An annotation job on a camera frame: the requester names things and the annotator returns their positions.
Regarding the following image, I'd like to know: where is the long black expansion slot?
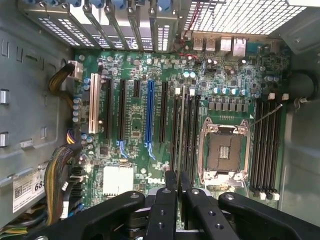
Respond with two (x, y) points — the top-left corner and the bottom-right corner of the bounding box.
(104, 78), (113, 141)
(117, 79), (127, 141)
(158, 81), (169, 143)

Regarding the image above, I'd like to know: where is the silver rear port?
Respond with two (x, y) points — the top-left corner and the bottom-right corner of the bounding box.
(219, 36), (233, 54)

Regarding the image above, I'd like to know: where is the white expansion slot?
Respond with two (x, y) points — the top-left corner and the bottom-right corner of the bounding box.
(88, 73), (101, 135)

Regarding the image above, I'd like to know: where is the silver chipset heatsink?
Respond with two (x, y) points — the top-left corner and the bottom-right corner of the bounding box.
(102, 165), (134, 195)

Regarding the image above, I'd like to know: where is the white power connector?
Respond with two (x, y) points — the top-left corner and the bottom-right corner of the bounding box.
(67, 59), (83, 81)

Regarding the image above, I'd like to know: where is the thick multicolour wire bundle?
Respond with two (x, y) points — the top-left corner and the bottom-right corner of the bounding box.
(44, 145), (82, 226)

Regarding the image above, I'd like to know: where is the grey metal PC case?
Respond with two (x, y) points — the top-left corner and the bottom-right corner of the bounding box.
(0, 0), (320, 240)

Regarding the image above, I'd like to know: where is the black RAM slot white latch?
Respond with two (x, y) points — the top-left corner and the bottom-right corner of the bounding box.
(186, 88), (196, 185)
(271, 93), (290, 201)
(257, 92), (276, 201)
(169, 87), (181, 173)

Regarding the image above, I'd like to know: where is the white cable clip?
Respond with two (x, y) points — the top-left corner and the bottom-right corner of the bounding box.
(294, 97), (310, 111)

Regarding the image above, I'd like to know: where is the thin red wire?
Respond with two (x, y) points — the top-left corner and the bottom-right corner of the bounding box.
(178, 2), (201, 61)

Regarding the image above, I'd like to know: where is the thin metal locking lever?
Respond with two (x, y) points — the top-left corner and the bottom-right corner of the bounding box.
(249, 103), (284, 127)

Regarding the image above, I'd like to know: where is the silver USB port block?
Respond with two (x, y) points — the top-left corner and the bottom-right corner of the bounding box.
(192, 34), (217, 52)

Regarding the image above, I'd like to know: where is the blue expansion slot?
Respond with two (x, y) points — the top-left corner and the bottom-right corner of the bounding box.
(144, 79), (155, 145)

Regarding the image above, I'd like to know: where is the silver CPU socket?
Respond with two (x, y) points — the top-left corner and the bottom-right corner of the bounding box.
(197, 116), (251, 188)

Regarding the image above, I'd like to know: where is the green Dell motherboard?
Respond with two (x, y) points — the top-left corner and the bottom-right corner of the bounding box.
(72, 48), (292, 218)

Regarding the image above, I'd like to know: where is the silver slot cover bracket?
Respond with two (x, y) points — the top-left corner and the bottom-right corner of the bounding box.
(148, 0), (161, 52)

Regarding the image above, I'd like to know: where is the yellow black power wire bundle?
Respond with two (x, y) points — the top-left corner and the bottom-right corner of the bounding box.
(48, 63), (76, 97)

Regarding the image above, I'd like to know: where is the black SATA port block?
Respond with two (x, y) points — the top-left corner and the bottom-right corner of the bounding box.
(69, 167), (88, 199)

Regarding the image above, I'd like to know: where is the silver ethernet port block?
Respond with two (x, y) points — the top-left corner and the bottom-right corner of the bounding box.
(232, 36), (248, 57)

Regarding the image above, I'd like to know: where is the small multicolour wire plug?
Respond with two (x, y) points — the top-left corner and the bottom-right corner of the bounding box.
(66, 128), (81, 146)

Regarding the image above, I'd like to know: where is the white service tag label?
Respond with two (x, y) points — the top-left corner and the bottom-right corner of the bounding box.
(12, 174), (48, 214)

